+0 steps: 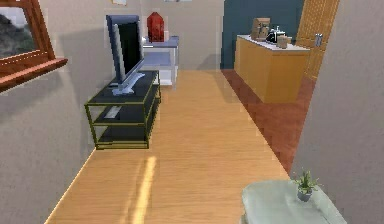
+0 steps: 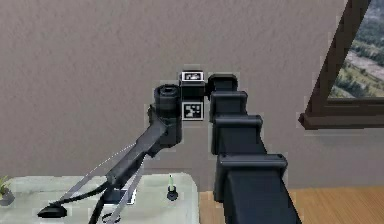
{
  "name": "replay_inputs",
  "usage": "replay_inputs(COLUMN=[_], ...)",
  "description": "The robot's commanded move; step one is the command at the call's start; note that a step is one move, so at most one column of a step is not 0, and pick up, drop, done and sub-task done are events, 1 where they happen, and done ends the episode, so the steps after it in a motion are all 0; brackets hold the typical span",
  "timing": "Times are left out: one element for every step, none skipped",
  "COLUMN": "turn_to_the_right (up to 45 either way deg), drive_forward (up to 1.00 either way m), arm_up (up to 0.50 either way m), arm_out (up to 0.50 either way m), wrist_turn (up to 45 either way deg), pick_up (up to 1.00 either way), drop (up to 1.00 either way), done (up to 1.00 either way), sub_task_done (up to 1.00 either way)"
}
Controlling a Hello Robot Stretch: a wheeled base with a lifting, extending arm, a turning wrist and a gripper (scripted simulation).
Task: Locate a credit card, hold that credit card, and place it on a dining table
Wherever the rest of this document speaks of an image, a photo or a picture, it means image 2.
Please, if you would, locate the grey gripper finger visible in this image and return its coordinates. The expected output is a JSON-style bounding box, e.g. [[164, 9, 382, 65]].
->
[[37, 143, 138, 220]]

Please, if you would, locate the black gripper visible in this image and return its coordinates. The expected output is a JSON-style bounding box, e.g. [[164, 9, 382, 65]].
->
[[88, 84, 183, 224]]

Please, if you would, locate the dark blue credit card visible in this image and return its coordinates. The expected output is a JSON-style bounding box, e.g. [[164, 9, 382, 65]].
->
[[103, 188, 138, 206]]

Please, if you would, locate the pale glass table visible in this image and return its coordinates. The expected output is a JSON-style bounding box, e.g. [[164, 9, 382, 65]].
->
[[0, 172, 201, 224]]

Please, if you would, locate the green candle black holder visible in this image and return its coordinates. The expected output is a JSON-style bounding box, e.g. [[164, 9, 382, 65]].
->
[[166, 173, 180, 202]]

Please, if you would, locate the small green potted plant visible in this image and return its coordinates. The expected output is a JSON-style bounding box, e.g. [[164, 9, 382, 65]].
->
[[0, 175, 16, 206]]

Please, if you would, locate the dark brown framed window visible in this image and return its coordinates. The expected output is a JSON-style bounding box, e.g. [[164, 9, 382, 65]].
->
[[297, 0, 384, 131]]

